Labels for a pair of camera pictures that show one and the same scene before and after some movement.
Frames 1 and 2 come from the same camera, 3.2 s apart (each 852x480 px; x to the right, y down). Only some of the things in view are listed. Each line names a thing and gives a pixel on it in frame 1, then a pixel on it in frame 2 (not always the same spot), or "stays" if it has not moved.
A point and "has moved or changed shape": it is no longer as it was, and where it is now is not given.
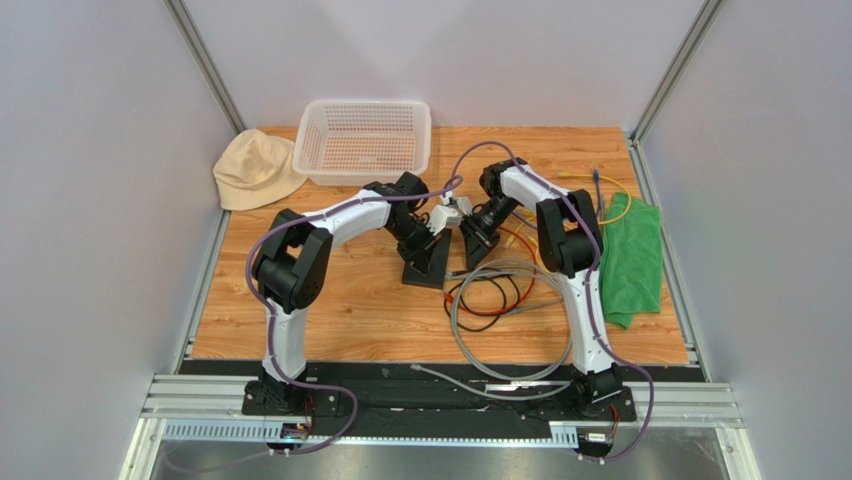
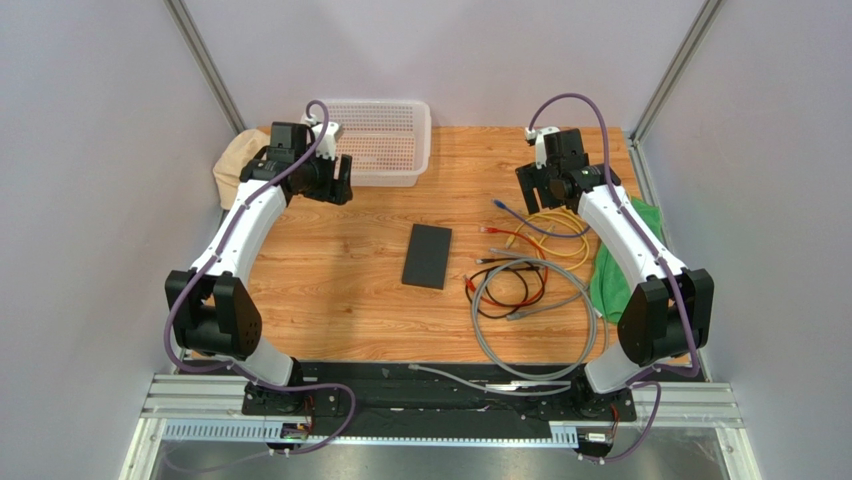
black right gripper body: x=480 y=235 -> x=534 y=184
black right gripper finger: x=472 y=240 -> x=549 y=198
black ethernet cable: x=503 y=311 has moved or changed shape
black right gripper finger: x=477 y=248 -> x=527 y=177
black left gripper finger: x=430 y=246 -> x=345 y=175
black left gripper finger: x=418 y=257 -> x=331 y=188
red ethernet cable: x=521 y=299 -> x=531 y=297
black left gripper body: x=411 y=234 -> x=312 y=185
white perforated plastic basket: x=353 y=142 stays
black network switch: x=437 y=266 stays
